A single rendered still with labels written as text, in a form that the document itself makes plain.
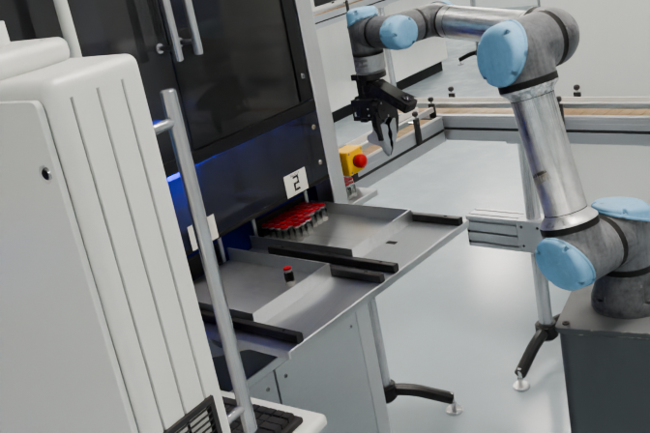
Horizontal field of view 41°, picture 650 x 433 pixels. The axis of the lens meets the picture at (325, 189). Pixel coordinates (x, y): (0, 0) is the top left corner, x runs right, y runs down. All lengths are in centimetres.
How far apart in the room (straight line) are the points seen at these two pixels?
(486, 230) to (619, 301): 134
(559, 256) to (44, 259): 95
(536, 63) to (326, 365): 117
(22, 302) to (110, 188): 26
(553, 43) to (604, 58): 171
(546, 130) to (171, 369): 83
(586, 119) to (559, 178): 111
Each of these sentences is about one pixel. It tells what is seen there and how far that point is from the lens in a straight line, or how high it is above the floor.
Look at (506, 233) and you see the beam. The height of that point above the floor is 50.
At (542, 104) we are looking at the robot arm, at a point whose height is 126.
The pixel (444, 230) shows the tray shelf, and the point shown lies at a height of 88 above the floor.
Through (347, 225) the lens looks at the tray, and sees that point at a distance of 233.
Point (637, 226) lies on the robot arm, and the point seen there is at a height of 98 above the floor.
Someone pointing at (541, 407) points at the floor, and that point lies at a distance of 308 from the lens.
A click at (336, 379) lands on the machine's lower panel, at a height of 42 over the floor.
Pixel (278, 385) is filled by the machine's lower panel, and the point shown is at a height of 53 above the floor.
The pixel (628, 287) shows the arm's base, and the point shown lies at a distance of 189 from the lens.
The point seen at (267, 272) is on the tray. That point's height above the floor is 88.
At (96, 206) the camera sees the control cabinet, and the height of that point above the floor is 137.
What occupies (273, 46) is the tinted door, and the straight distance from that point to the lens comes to 226.
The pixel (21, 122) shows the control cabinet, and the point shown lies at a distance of 122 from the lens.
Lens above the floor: 170
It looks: 18 degrees down
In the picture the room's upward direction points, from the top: 11 degrees counter-clockwise
